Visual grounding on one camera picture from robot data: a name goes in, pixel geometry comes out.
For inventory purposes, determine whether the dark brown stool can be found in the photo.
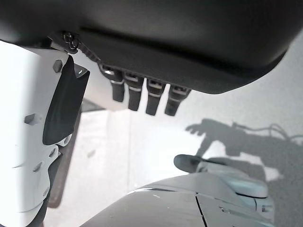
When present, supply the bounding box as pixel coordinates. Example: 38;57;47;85
48;99;106;209

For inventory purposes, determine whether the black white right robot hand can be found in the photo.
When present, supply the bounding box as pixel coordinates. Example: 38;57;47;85
0;0;303;227

